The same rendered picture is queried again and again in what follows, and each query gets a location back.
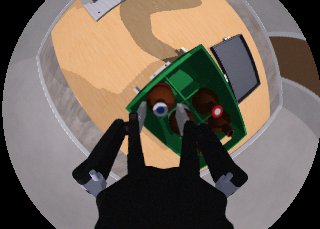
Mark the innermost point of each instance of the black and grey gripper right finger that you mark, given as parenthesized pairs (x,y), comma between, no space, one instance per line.
(228,176)

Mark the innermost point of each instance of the green bottle crate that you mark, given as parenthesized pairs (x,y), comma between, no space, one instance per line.
(191,75)

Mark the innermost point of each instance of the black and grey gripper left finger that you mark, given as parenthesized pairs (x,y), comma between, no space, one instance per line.
(94,171)

